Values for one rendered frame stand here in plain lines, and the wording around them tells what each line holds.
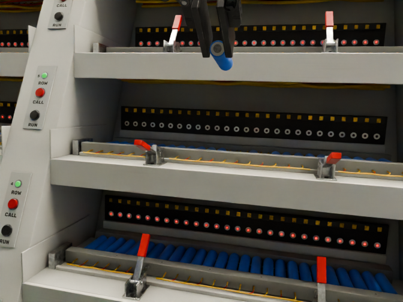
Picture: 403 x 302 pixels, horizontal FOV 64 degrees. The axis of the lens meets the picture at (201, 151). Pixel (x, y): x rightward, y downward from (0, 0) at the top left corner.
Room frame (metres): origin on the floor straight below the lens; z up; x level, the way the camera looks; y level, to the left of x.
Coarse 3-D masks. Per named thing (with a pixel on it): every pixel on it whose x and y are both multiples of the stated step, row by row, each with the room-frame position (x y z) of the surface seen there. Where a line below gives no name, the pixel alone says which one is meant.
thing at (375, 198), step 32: (64, 128) 0.56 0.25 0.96; (96, 128) 0.65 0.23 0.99; (64, 160) 0.53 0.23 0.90; (96, 160) 0.54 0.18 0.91; (128, 160) 0.55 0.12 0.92; (160, 192) 0.51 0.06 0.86; (192, 192) 0.50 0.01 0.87; (224, 192) 0.48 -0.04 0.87; (256, 192) 0.47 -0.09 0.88; (288, 192) 0.46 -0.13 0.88; (320, 192) 0.45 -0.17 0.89; (352, 192) 0.44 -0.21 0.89; (384, 192) 0.43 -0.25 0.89
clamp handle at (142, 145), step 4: (136, 140) 0.45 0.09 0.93; (140, 140) 0.45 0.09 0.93; (136, 144) 0.45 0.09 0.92; (140, 144) 0.45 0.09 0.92; (144, 144) 0.45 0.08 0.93; (148, 144) 0.47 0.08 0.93; (140, 148) 0.47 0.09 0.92; (144, 148) 0.46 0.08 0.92; (148, 148) 0.47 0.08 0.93; (152, 148) 0.51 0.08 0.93; (156, 148) 0.51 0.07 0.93; (152, 152) 0.50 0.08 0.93
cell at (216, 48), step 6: (216, 42) 0.31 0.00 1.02; (210, 48) 0.31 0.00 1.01; (216, 48) 0.31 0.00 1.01; (222, 48) 0.31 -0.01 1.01; (216, 54) 0.31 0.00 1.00; (222, 54) 0.31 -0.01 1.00; (216, 60) 0.33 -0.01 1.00; (222, 60) 0.33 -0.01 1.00; (228, 60) 0.34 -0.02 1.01; (222, 66) 0.35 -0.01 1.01; (228, 66) 0.36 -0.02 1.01
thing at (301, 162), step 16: (96, 144) 0.57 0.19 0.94; (112, 144) 0.57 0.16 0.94; (128, 144) 0.57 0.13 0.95; (192, 160) 0.52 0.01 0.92; (208, 160) 0.53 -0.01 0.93; (224, 160) 0.51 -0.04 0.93; (240, 160) 0.52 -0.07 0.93; (256, 160) 0.51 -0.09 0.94; (272, 160) 0.51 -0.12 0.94; (288, 160) 0.50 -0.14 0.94; (304, 160) 0.49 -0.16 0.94; (352, 160) 0.48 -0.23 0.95; (400, 176) 0.45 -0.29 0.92
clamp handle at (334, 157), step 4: (332, 152) 0.39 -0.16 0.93; (324, 156) 0.45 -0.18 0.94; (328, 156) 0.41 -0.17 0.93; (332, 156) 0.39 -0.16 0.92; (336, 156) 0.39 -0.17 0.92; (340, 156) 0.39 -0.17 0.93; (324, 160) 0.45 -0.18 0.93; (328, 160) 0.41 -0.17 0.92; (332, 160) 0.40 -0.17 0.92; (336, 160) 0.40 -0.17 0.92; (324, 164) 0.44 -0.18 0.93; (328, 164) 0.44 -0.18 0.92; (332, 164) 0.43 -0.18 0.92
